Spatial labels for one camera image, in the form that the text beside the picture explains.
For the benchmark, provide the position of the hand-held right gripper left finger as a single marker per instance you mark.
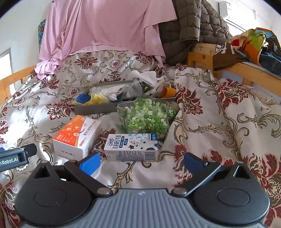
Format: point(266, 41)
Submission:
point(91, 164)

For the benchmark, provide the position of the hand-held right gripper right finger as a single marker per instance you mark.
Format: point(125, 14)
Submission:
point(193, 163)

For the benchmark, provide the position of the grey tray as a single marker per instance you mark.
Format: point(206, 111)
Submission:
point(96, 108)

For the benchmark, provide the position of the orange sock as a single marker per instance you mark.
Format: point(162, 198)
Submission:
point(169, 92)

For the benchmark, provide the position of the grey cloth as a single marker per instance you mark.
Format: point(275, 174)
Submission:
point(134, 89)

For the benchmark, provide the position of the orange white cardboard box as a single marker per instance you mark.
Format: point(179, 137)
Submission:
point(74, 136)

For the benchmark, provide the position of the white blue milk carton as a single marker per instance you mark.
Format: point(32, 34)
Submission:
point(131, 146)

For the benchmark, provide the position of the floral satin bedspread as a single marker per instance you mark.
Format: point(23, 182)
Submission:
point(230, 122)

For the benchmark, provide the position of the glass bowl of green pieces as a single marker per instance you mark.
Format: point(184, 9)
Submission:
point(144, 118)

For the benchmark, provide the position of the tray with cartoon painting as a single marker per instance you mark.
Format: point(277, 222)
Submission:
point(85, 98)

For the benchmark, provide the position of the white blue printed cloth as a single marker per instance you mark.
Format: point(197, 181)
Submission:
point(112, 92)

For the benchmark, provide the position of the brown printed cloth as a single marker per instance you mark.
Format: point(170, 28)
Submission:
point(226, 59)

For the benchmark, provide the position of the blue denim jeans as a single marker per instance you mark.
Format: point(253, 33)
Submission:
point(271, 61)

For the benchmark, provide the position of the brown puffer jacket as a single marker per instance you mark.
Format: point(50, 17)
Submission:
point(193, 28)

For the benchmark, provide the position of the orange green patchwork cloth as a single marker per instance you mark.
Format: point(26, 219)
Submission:
point(254, 41)

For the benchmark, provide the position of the pink bed sheet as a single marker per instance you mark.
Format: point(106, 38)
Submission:
point(105, 26)

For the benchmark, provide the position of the white air conditioner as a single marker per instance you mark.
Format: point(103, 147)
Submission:
point(237, 11)

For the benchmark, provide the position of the wooden bed rail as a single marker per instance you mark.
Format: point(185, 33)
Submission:
point(17, 79)

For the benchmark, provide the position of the light wooden bed frame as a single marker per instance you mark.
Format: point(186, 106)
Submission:
point(199, 57)

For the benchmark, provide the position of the teal wall poster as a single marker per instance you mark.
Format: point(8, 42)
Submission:
point(41, 32)

